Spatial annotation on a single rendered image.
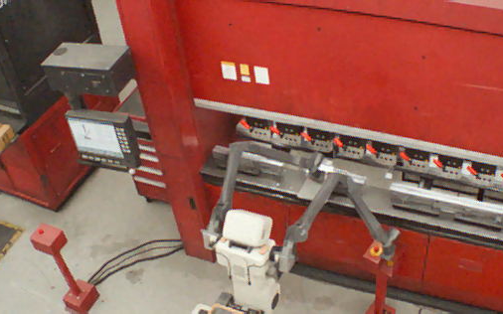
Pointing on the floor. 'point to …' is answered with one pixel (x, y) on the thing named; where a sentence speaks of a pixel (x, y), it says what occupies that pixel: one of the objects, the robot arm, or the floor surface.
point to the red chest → (146, 184)
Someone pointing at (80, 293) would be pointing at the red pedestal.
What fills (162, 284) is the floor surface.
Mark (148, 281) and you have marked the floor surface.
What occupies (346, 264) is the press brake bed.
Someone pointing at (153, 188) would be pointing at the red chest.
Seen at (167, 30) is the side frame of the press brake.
